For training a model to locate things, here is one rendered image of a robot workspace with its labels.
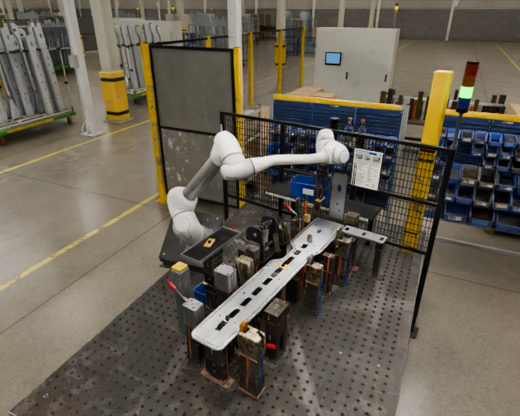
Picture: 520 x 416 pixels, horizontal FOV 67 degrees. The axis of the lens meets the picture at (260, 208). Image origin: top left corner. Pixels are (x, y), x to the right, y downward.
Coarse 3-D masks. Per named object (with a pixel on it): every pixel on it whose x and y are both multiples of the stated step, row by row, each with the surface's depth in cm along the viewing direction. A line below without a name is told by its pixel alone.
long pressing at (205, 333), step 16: (320, 224) 275; (336, 224) 275; (304, 240) 255; (320, 240) 255; (288, 256) 239; (304, 256) 239; (272, 272) 224; (288, 272) 224; (240, 288) 211; (256, 288) 212; (272, 288) 212; (224, 304) 200; (256, 304) 200; (208, 320) 190; (224, 320) 190; (240, 320) 190; (192, 336) 181; (208, 336) 181; (224, 336) 181
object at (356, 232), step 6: (354, 228) 270; (348, 234) 264; (354, 234) 262; (360, 234) 262; (366, 234) 262; (372, 234) 262; (378, 234) 262; (372, 240) 256; (378, 240) 256; (384, 240) 256
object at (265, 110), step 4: (264, 108) 576; (268, 108) 577; (248, 112) 553; (264, 112) 553; (268, 112) 554; (264, 116) 532; (268, 116) 548; (268, 124) 552; (268, 136) 553; (256, 140) 578; (268, 140) 536; (248, 144) 585; (256, 144) 581; (268, 144) 529; (248, 148) 588; (256, 148) 583; (248, 152) 586; (256, 152) 587; (248, 156) 570; (256, 156) 570; (256, 176) 557; (256, 180) 560; (256, 184) 562; (256, 188) 565; (264, 188) 560
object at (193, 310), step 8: (184, 304) 191; (192, 304) 192; (200, 304) 191; (184, 312) 192; (192, 312) 188; (200, 312) 191; (184, 320) 195; (192, 320) 191; (200, 320) 193; (192, 328) 193; (192, 344) 200; (200, 344) 199; (192, 352) 203; (200, 352) 201; (192, 360) 205; (200, 360) 203
